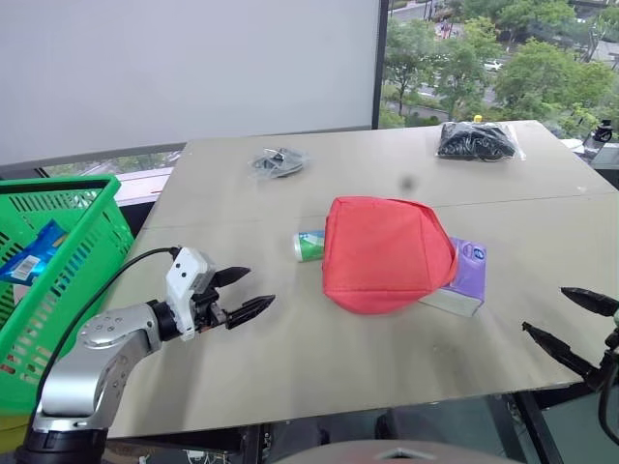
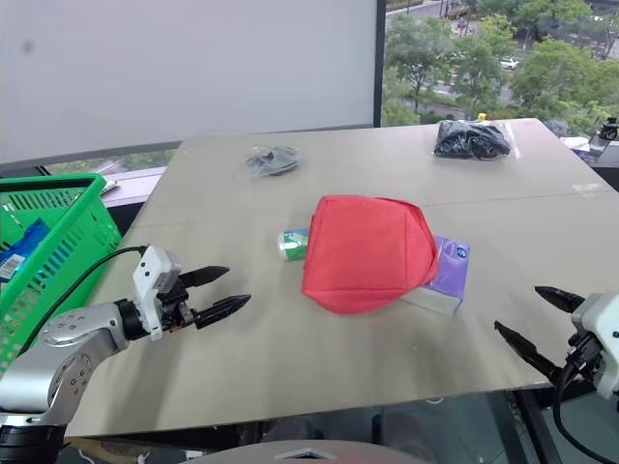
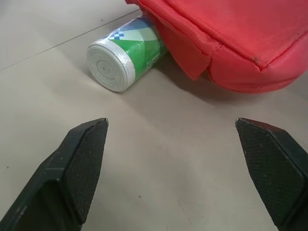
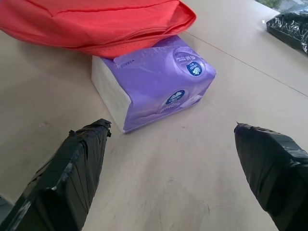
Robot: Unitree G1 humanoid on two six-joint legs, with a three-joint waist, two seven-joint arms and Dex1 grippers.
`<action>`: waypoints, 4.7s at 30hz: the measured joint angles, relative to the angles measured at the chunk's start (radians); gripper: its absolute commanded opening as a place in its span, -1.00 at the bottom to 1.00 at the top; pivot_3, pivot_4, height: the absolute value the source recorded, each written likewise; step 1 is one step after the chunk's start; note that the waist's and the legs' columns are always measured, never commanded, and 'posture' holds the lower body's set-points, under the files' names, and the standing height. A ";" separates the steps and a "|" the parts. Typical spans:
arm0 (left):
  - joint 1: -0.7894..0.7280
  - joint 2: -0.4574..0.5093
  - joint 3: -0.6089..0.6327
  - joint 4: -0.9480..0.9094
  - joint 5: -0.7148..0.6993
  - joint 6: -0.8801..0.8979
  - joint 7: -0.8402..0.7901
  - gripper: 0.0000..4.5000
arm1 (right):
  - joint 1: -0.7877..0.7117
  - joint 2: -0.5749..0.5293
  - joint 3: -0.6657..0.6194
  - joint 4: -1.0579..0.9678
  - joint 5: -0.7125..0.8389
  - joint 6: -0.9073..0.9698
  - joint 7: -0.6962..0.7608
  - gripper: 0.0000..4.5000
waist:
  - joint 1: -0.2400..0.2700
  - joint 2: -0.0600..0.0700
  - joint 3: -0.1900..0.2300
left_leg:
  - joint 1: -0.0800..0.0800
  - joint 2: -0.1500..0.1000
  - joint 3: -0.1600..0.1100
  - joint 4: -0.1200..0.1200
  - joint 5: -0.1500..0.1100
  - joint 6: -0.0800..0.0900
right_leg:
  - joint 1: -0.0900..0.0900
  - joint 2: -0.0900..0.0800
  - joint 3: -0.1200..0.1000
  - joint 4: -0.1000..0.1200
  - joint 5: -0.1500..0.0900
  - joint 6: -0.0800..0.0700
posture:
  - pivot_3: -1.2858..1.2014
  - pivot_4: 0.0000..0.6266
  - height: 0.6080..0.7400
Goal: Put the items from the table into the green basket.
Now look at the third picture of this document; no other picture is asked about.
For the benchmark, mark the white roll with green wrapper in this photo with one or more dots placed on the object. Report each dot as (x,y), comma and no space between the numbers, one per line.
(125,55)

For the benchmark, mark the red fabric bag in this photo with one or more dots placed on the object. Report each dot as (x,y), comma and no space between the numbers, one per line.
(228,38)

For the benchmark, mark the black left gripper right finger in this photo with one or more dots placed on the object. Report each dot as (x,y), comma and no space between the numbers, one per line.
(272,168)

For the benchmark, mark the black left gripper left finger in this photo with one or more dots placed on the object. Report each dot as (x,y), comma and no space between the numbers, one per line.
(72,173)

